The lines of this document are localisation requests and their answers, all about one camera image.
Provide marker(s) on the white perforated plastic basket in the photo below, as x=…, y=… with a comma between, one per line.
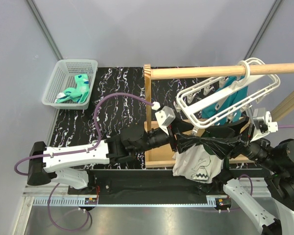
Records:
x=62, y=78

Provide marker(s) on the wooden rack frame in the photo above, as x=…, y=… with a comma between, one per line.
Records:
x=162, y=156

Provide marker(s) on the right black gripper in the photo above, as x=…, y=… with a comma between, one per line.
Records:
x=220, y=147

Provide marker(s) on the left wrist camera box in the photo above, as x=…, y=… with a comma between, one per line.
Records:
x=164, y=118

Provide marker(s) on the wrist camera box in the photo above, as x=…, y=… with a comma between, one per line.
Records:
x=164, y=118
x=263, y=121

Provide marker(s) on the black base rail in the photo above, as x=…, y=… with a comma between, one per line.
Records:
x=144, y=188

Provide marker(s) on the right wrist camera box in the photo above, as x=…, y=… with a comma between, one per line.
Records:
x=263, y=121

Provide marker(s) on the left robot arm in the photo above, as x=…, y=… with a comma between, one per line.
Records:
x=51, y=164

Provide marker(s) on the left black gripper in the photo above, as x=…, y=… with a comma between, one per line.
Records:
x=183, y=143

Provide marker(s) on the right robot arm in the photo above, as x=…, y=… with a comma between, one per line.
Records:
x=231, y=140

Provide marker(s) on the wooden hanging rod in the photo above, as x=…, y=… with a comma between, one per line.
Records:
x=217, y=71

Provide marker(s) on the mint green sock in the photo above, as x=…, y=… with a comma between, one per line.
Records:
x=82, y=86
x=69, y=94

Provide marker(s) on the white plastic clip hanger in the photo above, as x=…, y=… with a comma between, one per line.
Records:
x=229, y=101

